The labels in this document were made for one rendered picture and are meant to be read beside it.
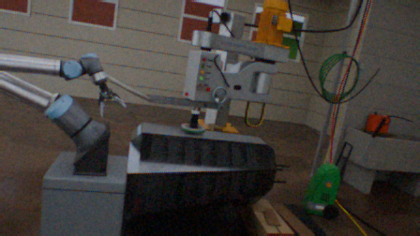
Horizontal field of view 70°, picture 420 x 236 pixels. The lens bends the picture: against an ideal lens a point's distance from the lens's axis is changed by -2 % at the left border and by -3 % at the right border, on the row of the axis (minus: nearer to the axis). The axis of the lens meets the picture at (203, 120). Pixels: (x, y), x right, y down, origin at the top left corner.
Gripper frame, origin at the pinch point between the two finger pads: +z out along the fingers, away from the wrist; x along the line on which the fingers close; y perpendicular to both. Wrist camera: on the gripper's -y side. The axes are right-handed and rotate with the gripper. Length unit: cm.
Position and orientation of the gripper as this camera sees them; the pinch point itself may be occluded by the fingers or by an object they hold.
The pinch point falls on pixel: (114, 112)
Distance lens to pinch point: 191.0
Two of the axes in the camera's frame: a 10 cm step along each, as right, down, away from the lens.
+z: 3.9, 9.1, 1.3
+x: 8.6, -4.1, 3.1
